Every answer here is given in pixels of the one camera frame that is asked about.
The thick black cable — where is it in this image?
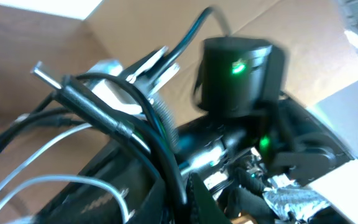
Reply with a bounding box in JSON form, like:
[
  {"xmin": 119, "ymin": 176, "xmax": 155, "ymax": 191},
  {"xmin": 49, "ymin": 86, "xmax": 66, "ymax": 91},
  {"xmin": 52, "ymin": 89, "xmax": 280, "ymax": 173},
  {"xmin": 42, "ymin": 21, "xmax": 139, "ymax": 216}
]
[{"xmin": 31, "ymin": 60, "xmax": 189, "ymax": 224}]

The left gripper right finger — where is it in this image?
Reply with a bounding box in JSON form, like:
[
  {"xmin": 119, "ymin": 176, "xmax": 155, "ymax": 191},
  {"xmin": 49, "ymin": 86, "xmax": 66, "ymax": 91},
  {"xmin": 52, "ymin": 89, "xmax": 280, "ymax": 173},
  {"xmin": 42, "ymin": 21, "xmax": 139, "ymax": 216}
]
[{"xmin": 186, "ymin": 173, "xmax": 231, "ymax": 224}]

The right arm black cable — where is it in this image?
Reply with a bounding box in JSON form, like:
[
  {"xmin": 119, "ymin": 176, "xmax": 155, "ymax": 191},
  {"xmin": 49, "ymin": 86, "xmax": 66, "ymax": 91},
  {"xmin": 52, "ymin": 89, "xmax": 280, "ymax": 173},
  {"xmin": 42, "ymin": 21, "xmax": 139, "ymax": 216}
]
[{"xmin": 154, "ymin": 6, "xmax": 232, "ymax": 78}]

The white usb cable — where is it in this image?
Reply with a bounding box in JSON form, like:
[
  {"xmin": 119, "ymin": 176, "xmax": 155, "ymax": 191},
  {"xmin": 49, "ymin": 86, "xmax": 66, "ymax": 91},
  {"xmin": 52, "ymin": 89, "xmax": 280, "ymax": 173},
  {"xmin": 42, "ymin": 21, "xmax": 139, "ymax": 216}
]
[{"xmin": 0, "ymin": 123, "xmax": 136, "ymax": 224}]

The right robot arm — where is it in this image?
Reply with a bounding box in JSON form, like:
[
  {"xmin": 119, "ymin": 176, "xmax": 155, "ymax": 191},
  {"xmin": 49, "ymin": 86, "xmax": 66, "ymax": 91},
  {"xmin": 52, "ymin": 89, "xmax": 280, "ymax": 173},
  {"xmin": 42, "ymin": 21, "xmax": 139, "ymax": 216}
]
[{"xmin": 176, "ymin": 37, "xmax": 358, "ymax": 223}]

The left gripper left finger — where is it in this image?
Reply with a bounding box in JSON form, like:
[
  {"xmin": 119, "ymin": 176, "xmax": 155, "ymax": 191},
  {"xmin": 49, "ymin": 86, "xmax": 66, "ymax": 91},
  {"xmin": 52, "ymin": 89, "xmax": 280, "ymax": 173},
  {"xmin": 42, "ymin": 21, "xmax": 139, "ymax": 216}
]
[{"xmin": 35, "ymin": 140, "xmax": 165, "ymax": 224}]

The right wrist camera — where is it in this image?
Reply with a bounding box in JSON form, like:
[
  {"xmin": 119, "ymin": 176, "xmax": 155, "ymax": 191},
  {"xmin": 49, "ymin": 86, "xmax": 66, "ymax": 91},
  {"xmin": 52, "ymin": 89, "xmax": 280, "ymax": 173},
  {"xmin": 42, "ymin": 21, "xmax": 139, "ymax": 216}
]
[{"xmin": 85, "ymin": 46, "xmax": 180, "ymax": 115}]

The cardboard wall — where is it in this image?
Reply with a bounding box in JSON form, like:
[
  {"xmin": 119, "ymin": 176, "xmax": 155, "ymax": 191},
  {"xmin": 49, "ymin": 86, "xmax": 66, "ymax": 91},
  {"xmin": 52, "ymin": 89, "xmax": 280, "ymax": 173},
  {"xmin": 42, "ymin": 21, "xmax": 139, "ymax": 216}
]
[{"xmin": 0, "ymin": 1, "xmax": 358, "ymax": 223}]

